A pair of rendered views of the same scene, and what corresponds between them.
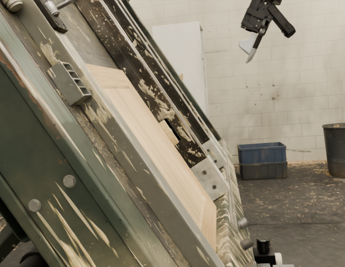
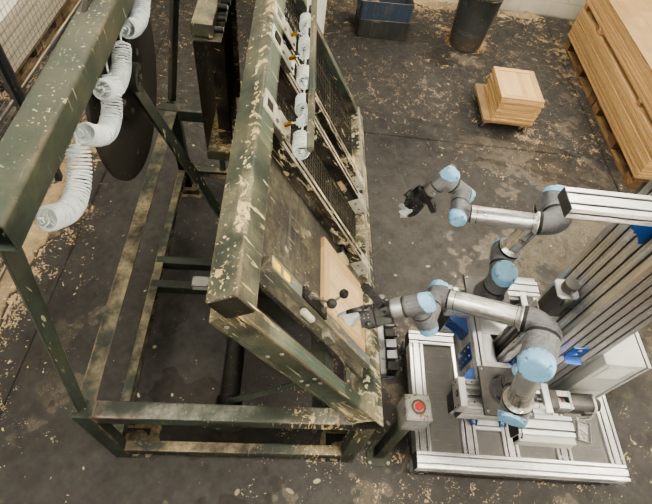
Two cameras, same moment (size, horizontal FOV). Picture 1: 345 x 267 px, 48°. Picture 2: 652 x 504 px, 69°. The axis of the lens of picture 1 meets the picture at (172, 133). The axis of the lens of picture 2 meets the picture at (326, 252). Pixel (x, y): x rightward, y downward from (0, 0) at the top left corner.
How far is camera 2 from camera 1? 185 cm
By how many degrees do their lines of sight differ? 50
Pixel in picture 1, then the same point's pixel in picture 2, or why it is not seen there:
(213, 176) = (362, 267)
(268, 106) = not seen: outside the picture
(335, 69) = not seen: outside the picture
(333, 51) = not seen: outside the picture
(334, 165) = (457, 36)
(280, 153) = (406, 12)
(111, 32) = (318, 205)
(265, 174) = (383, 33)
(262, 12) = (420, 200)
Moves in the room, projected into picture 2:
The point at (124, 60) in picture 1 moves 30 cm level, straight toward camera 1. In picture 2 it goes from (323, 218) to (339, 273)
